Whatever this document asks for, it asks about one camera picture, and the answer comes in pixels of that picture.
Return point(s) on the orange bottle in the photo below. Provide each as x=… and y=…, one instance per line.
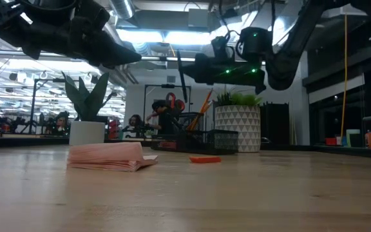
x=370, y=140

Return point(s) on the pink sticky note pad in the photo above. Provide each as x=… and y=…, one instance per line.
x=108, y=156

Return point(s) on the black cabinet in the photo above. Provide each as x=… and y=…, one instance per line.
x=274, y=124

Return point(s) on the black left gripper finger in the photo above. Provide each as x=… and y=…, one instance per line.
x=114, y=54

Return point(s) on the dark green snake plant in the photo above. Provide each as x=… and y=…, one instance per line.
x=90, y=100

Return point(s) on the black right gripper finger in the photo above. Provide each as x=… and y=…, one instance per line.
x=193, y=71

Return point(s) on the long black pen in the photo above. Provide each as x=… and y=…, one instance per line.
x=181, y=80

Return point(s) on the green grass plant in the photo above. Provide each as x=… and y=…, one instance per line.
x=240, y=99

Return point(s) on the small green machine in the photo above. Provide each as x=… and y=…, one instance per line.
x=124, y=132

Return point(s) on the grey ceiling box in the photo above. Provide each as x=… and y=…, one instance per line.
x=198, y=17

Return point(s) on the red background object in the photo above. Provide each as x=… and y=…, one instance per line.
x=114, y=129

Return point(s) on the black mesh desk organizer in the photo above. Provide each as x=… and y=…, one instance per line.
x=217, y=141

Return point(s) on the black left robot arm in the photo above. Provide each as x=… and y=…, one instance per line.
x=27, y=25

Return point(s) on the long tube light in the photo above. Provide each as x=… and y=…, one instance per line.
x=166, y=59

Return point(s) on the black metal frame rig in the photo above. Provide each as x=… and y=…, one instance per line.
x=33, y=106
x=144, y=106

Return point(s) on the person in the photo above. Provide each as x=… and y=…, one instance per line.
x=136, y=121
x=62, y=124
x=164, y=117

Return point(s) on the silver ventilation duct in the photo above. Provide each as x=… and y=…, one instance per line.
x=122, y=8

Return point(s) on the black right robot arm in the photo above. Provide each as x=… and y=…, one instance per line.
x=285, y=71

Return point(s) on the red eraser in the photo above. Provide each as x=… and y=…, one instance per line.
x=205, y=159

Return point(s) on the red and black scissors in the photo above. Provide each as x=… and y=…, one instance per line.
x=180, y=104

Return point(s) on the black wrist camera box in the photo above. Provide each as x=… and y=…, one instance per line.
x=222, y=48

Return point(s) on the white plant pot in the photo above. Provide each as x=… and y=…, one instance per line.
x=87, y=132

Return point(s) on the triangle patterned planter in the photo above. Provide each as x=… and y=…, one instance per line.
x=237, y=129

